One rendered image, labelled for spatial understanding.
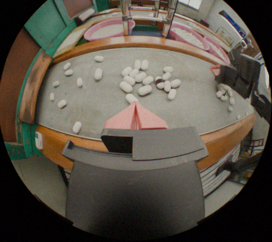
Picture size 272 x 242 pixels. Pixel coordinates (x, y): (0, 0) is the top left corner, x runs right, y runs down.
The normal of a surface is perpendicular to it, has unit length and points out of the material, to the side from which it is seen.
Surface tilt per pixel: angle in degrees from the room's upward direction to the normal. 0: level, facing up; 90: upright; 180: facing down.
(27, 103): 67
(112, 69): 0
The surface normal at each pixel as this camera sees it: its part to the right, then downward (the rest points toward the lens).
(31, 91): 0.92, -0.09
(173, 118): 0.00, -0.24
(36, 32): 1.00, 0.00
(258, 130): -1.00, 0.08
